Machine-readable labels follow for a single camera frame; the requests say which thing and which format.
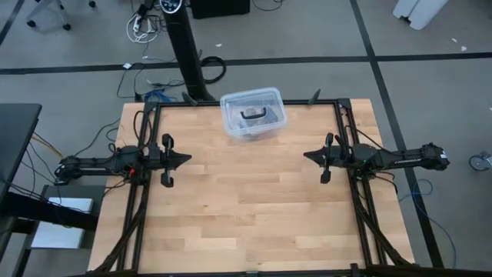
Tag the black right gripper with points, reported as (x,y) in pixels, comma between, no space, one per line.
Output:
(334,157)

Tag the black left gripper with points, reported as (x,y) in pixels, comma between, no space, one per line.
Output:
(165,159)

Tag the clear plastic storage box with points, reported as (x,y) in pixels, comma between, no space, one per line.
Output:
(276,131)

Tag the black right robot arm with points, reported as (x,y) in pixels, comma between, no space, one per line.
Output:
(399,159)

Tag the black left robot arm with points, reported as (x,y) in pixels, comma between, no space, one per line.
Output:
(100,164)

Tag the black tower fan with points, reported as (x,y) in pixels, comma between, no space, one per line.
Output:
(186,50)

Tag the grey cabinet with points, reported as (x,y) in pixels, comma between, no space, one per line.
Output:
(65,205)

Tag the white power strip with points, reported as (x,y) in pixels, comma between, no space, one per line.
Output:
(136,24)

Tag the black cabinet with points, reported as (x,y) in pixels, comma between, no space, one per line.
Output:
(219,7)

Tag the black desk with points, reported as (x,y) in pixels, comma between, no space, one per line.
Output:
(19,134)

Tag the grey caster wheel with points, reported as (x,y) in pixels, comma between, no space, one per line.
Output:
(480,161)

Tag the grey chair base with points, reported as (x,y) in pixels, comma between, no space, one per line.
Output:
(66,27)

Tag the white plastic object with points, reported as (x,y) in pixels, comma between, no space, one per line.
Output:
(419,11)

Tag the black aluminium table frame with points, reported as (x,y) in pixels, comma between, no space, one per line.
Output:
(177,104)

